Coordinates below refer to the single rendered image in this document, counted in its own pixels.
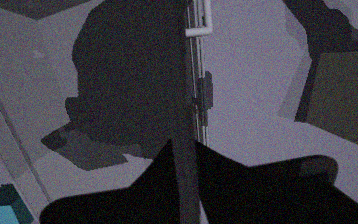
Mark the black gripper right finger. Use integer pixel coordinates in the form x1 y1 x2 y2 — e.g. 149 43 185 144
195 140 339 224

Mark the light blue cube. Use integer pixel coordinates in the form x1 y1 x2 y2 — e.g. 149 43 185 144
0 184 34 224

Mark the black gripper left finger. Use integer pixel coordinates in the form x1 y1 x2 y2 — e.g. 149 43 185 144
39 139 180 224

